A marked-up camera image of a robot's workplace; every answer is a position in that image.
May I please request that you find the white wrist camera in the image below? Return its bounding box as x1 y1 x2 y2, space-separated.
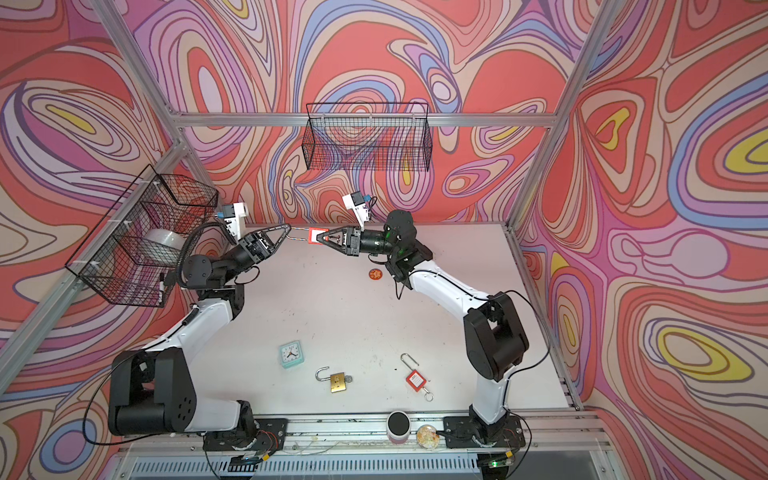
217 202 248 240
342 191 373 231

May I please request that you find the mint green alarm clock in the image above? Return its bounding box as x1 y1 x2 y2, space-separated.
278 340 305 369

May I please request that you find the black wire basket back wall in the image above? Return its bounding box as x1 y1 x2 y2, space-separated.
301 101 433 172

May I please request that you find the black marker in basket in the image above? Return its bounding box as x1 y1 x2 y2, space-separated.
157 272 166 306

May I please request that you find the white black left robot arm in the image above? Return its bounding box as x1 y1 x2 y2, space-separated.
108 221 291 438

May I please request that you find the red small padlock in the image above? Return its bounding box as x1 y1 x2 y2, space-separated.
290 227 328 245

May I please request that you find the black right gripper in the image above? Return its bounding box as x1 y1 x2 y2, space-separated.
317 224 398 258

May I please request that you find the black wire basket left wall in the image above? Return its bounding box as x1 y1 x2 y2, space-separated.
65 166 219 308

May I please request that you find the black wire basket wall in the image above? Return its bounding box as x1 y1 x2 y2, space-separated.
65 166 219 308
301 101 433 172

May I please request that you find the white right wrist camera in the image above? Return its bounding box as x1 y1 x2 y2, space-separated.
342 191 373 231

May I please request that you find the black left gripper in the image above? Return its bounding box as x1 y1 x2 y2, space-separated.
214 232 290 290

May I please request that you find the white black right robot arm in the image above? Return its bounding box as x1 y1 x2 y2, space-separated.
316 210 530 426

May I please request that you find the round beige patterned ball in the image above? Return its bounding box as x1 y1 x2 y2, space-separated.
416 424 440 450

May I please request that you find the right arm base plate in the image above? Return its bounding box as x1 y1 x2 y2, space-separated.
441 413 526 451

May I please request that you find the brass padlock open shackle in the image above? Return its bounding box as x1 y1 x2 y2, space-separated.
315 366 353 393

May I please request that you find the red padlock with long shackle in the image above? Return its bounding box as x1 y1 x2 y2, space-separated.
400 352 434 402

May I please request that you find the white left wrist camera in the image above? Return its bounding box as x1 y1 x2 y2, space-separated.
217 202 248 240

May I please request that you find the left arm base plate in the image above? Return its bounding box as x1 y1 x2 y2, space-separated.
203 417 289 454

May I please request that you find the pink cylinder black top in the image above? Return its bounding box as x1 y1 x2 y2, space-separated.
386 411 411 445

